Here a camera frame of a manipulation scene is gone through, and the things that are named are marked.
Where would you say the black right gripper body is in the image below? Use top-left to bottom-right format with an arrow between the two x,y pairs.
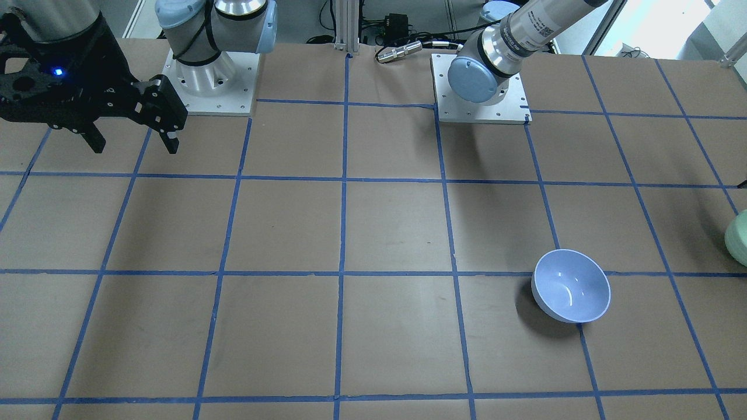
1,15 -> 187,138

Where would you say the green bowl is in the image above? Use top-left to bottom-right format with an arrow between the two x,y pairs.
725,209 -> 746,267

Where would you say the blue bowl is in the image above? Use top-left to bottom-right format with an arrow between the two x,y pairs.
530,249 -> 612,324

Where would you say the black power adapter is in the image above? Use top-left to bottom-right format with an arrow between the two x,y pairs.
382,13 -> 409,45

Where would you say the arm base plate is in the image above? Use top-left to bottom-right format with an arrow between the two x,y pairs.
431,54 -> 533,124
163,51 -> 263,116

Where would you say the aluminium frame post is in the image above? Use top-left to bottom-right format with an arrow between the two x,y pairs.
329,0 -> 362,56

